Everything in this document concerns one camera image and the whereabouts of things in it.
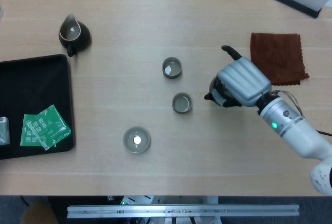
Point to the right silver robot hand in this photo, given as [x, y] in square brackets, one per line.
[246, 81]

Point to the green tea packet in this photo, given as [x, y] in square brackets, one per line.
[26, 133]
[50, 128]

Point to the orange object under table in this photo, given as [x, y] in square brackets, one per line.
[39, 213]

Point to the black rectangular tray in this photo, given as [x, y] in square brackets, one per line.
[31, 84]

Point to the aluminium profile rail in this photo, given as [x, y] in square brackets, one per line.
[181, 211]

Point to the wide grey tea bowl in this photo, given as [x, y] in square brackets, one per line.
[136, 140]

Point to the small dark teacup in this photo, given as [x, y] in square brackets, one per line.
[182, 103]
[171, 68]

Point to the dark ceramic pouring pitcher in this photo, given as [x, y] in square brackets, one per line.
[83, 40]

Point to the white electronics box under table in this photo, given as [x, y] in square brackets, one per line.
[137, 200]

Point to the brown folded cloth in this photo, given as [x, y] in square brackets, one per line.
[277, 55]

